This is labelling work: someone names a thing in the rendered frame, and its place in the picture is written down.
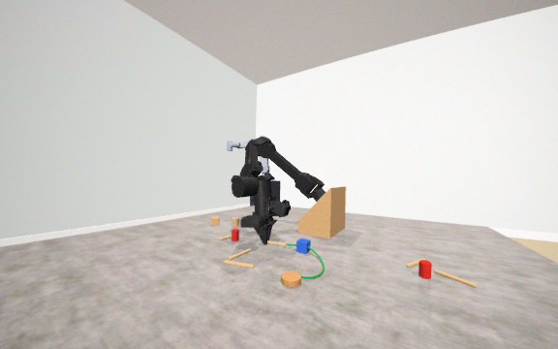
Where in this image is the round wooden button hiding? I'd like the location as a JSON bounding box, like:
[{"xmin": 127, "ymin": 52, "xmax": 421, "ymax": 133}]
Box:
[{"xmin": 281, "ymin": 271, "xmax": 301, "ymax": 287}]

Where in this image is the blue block with hole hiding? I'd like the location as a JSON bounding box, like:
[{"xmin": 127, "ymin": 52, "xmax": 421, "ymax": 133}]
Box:
[{"xmin": 296, "ymin": 238, "xmax": 311, "ymax": 254}]

